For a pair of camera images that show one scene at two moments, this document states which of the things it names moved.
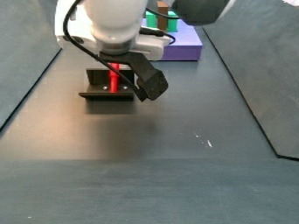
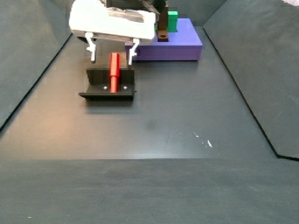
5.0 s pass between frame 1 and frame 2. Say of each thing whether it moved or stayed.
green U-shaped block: stayed
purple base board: stayed
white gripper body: moved
